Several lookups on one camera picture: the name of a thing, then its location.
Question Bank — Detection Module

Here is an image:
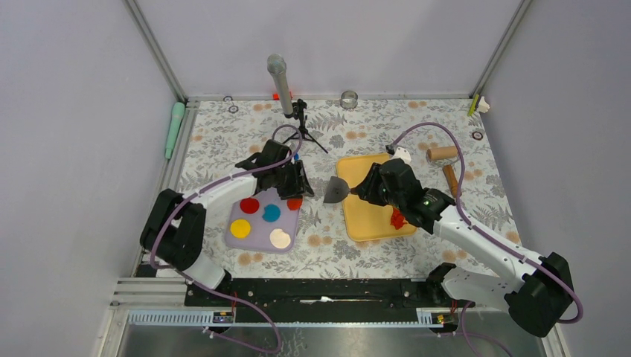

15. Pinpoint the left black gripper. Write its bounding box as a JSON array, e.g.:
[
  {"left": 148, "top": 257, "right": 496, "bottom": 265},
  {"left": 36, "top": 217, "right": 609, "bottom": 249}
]
[{"left": 272, "top": 160, "right": 313, "bottom": 200}]

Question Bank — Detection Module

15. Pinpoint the yellow tray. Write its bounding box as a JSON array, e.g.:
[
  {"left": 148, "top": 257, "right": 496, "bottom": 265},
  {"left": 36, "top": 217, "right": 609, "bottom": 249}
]
[{"left": 336, "top": 153, "right": 417, "bottom": 242}]

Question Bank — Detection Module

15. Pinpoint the metal dough scraper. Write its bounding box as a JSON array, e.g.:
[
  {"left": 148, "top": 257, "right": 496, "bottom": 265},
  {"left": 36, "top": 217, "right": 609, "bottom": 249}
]
[{"left": 323, "top": 176, "right": 356, "bottom": 204}]

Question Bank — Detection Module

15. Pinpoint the red dough scrap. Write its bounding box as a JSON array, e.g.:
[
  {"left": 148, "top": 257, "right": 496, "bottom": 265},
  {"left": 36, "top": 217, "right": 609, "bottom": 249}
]
[{"left": 390, "top": 208, "right": 408, "bottom": 231}]

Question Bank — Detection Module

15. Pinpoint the purple tray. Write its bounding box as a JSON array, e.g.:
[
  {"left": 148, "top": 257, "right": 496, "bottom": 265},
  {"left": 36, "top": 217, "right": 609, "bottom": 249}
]
[{"left": 224, "top": 189, "right": 300, "bottom": 254}]

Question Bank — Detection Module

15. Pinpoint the wooden dough roller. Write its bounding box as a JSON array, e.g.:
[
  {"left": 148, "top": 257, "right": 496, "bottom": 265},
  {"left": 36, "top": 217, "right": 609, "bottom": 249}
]
[{"left": 426, "top": 146, "right": 459, "bottom": 198}]

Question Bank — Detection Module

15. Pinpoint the red dough ball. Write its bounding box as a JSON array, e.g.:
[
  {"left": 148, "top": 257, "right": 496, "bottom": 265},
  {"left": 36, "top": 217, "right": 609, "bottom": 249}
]
[{"left": 286, "top": 198, "right": 303, "bottom": 211}]

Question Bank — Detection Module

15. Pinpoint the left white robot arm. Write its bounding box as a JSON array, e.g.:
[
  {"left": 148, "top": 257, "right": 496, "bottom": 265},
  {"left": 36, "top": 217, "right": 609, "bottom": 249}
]
[{"left": 140, "top": 140, "right": 313, "bottom": 306}]

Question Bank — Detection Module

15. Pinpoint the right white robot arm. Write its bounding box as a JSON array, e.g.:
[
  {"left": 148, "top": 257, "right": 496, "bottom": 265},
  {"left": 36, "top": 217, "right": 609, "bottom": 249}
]
[{"left": 350, "top": 158, "right": 583, "bottom": 338}]

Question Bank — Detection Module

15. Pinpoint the flat blue dough disc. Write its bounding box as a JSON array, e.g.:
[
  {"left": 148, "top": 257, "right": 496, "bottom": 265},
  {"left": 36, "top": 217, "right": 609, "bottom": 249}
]
[{"left": 262, "top": 204, "right": 281, "bottom": 223}]

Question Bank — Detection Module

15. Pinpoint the flat red dough disc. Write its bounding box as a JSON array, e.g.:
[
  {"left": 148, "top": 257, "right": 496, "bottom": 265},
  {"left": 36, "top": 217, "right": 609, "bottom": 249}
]
[{"left": 239, "top": 198, "right": 260, "bottom": 215}]

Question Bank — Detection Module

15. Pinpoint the flat white dough disc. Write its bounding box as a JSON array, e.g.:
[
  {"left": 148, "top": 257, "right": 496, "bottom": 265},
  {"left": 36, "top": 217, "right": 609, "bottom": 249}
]
[{"left": 269, "top": 228, "right": 292, "bottom": 249}]

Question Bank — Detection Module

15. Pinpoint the flat yellow dough disc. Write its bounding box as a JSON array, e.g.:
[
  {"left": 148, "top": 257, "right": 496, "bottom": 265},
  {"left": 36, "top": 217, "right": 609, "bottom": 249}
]
[{"left": 229, "top": 219, "right": 252, "bottom": 239}]

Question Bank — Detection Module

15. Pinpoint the black mini tripod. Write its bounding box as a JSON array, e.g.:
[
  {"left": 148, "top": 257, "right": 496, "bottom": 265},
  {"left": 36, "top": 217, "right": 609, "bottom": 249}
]
[{"left": 283, "top": 99, "right": 329, "bottom": 154}]

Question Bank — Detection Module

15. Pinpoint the grey microphone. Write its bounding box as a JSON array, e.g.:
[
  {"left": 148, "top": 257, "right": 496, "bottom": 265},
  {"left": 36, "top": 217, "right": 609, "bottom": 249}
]
[{"left": 267, "top": 54, "right": 294, "bottom": 118}]

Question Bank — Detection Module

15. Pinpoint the white corner clip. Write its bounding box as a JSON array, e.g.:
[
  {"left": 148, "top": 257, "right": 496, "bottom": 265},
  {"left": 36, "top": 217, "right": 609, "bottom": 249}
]
[{"left": 468, "top": 94, "right": 490, "bottom": 116}]

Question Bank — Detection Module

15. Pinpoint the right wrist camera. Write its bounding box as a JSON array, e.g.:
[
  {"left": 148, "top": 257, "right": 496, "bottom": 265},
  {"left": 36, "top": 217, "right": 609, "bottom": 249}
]
[{"left": 385, "top": 145, "right": 411, "bottom": 164}]

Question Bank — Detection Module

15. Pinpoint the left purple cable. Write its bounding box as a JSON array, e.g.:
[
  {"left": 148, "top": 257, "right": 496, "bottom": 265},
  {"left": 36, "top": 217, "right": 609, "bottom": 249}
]
[{"left": 148, "top": 123, "right": 304, "bottom": 355}]

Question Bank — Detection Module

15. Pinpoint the purple cable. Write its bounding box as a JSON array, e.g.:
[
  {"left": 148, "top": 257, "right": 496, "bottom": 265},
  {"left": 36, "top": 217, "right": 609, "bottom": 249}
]
[
  {"left": 389, "top": 122, "right": 585, "bottom": 357},
  {"left": 148, "top": 123, "right": 304, "bottom": 355}
]

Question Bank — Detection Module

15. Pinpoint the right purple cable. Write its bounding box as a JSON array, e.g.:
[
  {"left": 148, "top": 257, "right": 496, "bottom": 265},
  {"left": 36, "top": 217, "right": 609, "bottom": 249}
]
[{"left": 389, "top": 122, "right": 585, "bottom": 357}]

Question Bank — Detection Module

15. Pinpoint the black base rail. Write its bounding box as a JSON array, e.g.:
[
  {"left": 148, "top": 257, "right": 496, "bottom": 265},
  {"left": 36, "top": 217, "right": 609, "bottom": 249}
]
[{"left": 184, "top": 277, "right": 466, "bottom": 325}]

